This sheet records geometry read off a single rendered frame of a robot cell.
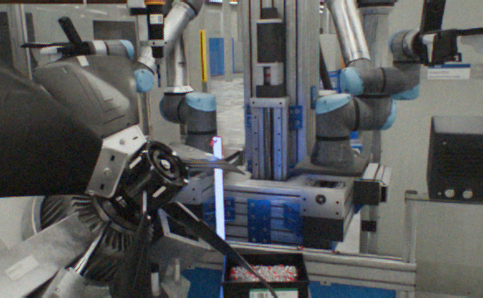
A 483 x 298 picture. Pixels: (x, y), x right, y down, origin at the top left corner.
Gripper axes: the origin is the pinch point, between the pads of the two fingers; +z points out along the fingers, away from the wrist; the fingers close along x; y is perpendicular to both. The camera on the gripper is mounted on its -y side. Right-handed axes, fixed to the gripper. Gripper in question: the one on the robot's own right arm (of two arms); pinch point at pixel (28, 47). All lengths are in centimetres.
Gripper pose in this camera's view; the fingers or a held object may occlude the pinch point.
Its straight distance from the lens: 162.5
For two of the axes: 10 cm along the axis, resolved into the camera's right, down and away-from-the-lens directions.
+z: -7.3, 1.7, -6.7
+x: -6.8, -2.7, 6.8
